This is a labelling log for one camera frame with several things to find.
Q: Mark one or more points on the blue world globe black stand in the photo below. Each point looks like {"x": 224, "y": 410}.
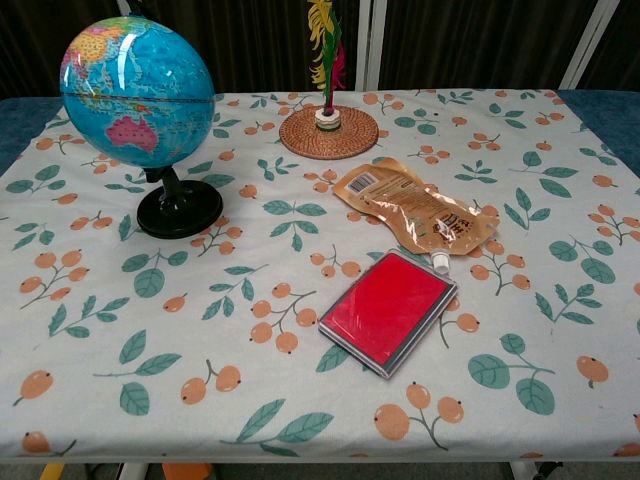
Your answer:
{"x": 140, "y": 90}

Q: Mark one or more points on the tan plastic spout pouch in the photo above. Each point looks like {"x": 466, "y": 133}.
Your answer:
{"x": 400, "y": 200}

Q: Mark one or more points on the red flat rectangular box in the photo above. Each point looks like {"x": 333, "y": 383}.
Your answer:
{"x": 390, "y": 310}

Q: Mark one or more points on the round woven rattan coaster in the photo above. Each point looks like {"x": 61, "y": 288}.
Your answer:
{"x": 300, "y": 136}

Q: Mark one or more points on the small flower vase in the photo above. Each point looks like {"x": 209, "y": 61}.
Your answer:
{"x": 327, "y": 121}

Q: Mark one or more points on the floral fruit print tablecloth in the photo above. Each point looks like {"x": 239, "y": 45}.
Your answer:
{"x": 150, "y": 310}

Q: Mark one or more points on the orange object under table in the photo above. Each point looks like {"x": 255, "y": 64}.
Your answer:
{"x": 187, "y": 471}

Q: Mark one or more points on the white table leg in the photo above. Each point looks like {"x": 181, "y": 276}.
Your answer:
{"x": 132, "y": 471}
{"x": 523, "y": 471}

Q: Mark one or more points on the white partition post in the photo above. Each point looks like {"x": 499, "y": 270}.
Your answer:
{"x": 587, "y": 45}
{"x": 367, "y": 45}
{"x": 124, "y": 5}

